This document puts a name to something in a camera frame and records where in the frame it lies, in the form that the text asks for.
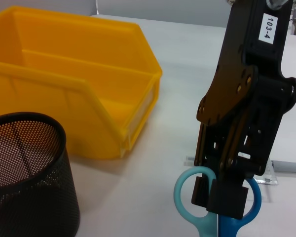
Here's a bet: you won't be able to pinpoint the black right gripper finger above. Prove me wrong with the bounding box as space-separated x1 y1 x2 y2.
206 115 253 221
191 122 213 207

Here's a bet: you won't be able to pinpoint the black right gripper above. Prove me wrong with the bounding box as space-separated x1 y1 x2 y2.
196 0 296 176

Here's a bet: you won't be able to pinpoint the black mesh pen holder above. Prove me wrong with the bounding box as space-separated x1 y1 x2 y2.
0 112 81 237

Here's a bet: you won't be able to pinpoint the yellow plastic bin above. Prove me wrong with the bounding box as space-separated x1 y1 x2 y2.
0 5 163 160

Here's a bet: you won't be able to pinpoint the clear plastic ruler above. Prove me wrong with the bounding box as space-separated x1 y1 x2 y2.
184 155 279 186

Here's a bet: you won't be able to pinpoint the blue sheathed scissors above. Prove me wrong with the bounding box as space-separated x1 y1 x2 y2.
173 166 262 237

